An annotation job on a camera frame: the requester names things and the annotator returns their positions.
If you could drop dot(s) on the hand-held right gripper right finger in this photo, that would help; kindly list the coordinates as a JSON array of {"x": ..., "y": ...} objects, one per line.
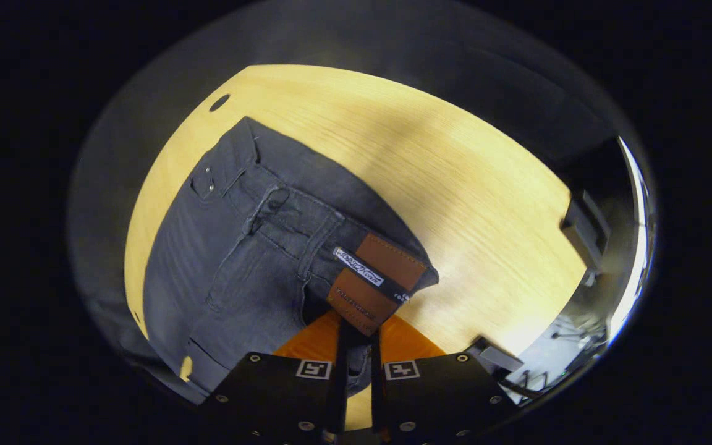
[{"x": 376, "y": 395}]

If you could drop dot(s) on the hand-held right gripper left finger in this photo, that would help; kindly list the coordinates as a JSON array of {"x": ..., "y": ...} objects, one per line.
[{"x": 336, "y": 395}]

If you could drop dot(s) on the dark denim jeans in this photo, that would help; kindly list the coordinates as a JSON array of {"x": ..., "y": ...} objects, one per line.
[{"x": 251, "y": 259}]

